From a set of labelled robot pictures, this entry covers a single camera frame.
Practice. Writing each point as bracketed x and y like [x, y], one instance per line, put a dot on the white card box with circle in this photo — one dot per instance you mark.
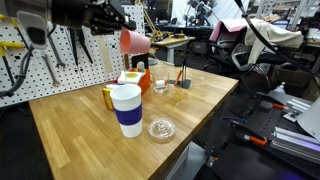
[128, 77]

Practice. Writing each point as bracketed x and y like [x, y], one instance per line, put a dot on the pink cloth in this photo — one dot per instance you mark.
[230, 25]

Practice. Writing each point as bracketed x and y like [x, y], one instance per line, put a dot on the aluminium extrusion rail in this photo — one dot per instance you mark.
[293, 143]
[298, 106]

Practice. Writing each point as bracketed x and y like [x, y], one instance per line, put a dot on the brown cardboard box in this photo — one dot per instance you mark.
[295, 75]

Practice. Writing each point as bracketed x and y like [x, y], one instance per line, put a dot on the clear glass ashtray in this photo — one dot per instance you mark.
[162, 129]

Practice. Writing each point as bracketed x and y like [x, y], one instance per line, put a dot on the white plastic bottle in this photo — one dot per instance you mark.
[280, 90]

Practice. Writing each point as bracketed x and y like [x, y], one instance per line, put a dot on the white curtain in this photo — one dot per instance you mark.
[220, 8]

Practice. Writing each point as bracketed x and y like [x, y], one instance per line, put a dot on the beige jacket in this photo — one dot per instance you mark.
[266, 33]

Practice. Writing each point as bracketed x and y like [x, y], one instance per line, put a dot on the black mesh office chair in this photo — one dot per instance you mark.
[240, 55]

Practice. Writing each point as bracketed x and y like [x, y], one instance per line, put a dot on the silver table bracket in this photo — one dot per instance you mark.
[210, 161]

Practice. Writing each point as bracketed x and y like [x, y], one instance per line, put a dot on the black pliers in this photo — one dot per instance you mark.
[74, 43]

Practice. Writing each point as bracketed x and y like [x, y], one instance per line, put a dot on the small wooden background table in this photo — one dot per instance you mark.
[173, 41]

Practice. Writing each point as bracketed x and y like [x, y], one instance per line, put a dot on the metal shelving unit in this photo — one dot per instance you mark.
[300, 6]

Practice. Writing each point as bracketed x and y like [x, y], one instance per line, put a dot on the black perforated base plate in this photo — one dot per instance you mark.
[243, 163]

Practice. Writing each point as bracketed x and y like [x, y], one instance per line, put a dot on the white flat card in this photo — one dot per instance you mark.
[113, 86]

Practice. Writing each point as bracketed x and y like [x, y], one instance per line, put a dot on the small orange white item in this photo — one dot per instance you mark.
[179, 76]

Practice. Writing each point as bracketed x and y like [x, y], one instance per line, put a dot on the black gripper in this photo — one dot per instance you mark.
[73, 13]

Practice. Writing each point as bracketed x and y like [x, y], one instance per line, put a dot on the clear drinking glass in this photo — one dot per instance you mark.
[161, 89]

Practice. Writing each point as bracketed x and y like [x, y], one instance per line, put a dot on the white sheet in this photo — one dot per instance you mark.
[311, 123]

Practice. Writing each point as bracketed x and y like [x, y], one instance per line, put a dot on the laptop with blue screen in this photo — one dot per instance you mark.
[281, 24]

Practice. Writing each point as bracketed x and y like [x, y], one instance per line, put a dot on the short steel wrench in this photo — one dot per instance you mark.
[50, 68]

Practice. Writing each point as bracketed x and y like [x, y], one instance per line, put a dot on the wooden jointed desk stand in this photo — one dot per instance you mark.
[150, 21]

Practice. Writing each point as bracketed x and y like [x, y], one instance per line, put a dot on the orange box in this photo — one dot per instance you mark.
[145, 83]

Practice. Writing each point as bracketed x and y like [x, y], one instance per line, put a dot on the white cup with blue band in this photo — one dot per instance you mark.
[128, 116]

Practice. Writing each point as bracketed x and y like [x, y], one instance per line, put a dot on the long steel wrench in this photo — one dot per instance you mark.
[57, 55]

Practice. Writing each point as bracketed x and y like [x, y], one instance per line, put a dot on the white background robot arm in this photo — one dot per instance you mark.
[203, 10]

